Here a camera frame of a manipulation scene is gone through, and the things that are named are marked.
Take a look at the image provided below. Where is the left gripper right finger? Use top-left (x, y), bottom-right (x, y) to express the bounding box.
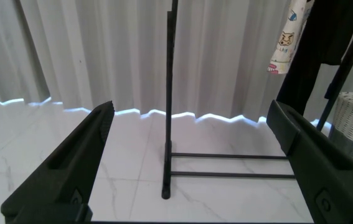
top-left (266, 99), bottom-right (353, 222)

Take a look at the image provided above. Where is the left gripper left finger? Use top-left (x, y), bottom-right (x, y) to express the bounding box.
top-left (0, 100), bottom-right (116, 223)

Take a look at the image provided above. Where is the black clothes rack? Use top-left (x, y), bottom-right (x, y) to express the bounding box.
top-left (161, 0), bottom-right (353, 200)

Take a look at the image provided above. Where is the black garment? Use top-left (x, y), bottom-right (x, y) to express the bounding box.
top-left (276, 0), bottom-right (353, 116)

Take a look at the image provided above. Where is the cream printed garment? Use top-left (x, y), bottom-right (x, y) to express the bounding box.
top-left (266, 0), bottom-right (316, 75)

